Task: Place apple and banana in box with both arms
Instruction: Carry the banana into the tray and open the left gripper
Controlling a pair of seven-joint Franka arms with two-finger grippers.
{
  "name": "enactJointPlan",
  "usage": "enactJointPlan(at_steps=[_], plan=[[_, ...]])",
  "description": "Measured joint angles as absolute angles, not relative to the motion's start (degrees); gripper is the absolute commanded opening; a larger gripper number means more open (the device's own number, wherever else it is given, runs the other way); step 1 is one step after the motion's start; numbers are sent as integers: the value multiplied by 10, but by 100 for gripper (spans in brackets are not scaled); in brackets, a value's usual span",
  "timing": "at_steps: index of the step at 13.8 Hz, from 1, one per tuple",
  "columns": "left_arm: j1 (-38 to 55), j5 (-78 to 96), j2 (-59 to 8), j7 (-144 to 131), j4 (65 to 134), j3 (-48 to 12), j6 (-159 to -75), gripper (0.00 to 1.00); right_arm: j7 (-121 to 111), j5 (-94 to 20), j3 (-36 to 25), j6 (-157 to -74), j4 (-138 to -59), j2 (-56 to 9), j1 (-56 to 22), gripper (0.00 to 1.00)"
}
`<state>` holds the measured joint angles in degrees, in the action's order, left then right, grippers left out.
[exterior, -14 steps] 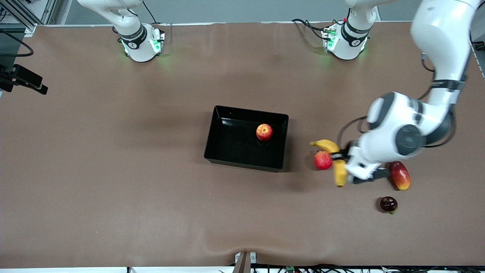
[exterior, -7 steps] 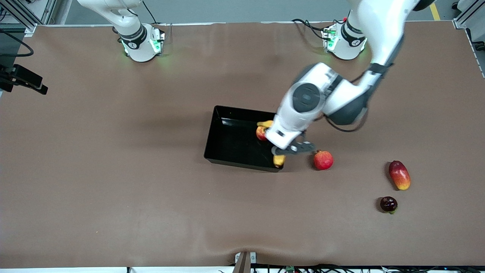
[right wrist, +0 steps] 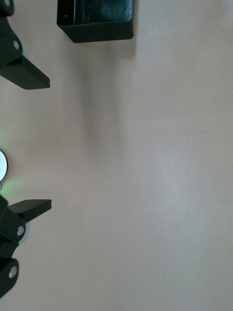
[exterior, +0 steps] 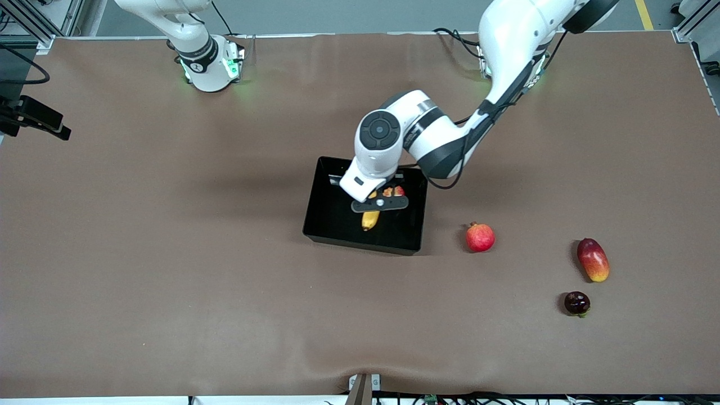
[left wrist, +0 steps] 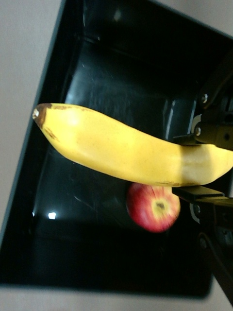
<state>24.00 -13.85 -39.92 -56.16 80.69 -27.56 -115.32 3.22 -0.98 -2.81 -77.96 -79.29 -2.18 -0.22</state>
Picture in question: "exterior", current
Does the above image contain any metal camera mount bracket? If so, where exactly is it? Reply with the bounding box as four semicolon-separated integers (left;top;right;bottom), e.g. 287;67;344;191
347;373;382;405

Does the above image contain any red pomegranate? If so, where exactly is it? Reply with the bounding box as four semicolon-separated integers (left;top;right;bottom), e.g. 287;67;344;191
465;222;496;253

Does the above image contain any aluminium frame profile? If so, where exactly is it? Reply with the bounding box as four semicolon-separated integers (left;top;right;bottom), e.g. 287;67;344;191
0;0;86;55
672;0;720;44

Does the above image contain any red yellow mango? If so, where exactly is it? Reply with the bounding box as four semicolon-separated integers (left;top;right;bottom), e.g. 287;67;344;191
577;238;610;283

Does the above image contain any black left base cable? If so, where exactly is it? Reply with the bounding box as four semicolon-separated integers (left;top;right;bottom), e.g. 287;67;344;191
432;26;484;59

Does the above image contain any black right base cable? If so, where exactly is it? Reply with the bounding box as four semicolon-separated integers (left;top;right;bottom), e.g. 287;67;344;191
210;0;238;37

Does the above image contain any yellow banana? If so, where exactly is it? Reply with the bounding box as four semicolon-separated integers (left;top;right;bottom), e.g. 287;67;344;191
361;191;383;232

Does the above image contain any black plastic box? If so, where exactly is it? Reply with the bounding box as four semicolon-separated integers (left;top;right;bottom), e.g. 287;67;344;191
302;156;430;257

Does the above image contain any black base cable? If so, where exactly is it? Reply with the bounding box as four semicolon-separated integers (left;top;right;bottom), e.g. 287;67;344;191
432;26;484;59
210;0;238;37

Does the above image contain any dark purple mangosteen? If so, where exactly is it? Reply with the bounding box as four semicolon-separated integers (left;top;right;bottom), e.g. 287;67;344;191
564;291;591;318

